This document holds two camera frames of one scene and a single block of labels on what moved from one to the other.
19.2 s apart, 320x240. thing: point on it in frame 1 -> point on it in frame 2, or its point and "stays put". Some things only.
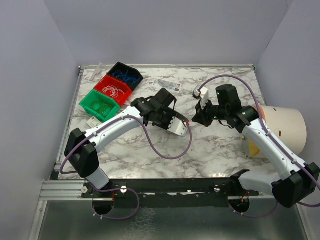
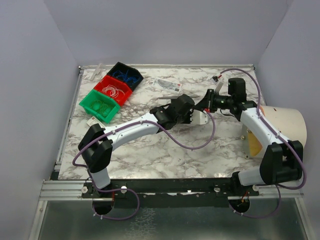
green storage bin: (100, 105) stays put
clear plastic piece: (96, 71) stays put
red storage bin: (113, 86) stays put
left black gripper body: (162, 122) -> (188, 116)
